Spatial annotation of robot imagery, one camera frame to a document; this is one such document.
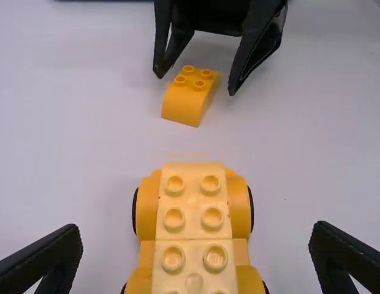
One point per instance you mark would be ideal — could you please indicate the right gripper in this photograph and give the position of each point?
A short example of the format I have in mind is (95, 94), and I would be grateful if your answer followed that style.
(220, 15)

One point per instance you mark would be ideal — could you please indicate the yellow toy car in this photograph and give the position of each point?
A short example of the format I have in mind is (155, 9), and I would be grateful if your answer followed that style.
(193, 232)

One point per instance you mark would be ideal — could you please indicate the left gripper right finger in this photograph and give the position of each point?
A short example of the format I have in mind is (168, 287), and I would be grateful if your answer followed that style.
(346, 260)

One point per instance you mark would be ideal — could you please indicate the yellow toy brick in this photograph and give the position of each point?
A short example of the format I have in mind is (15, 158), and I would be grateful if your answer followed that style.
(190, 98)

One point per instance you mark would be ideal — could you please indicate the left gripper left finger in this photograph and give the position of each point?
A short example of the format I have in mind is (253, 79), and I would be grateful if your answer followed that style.
(40, 263)

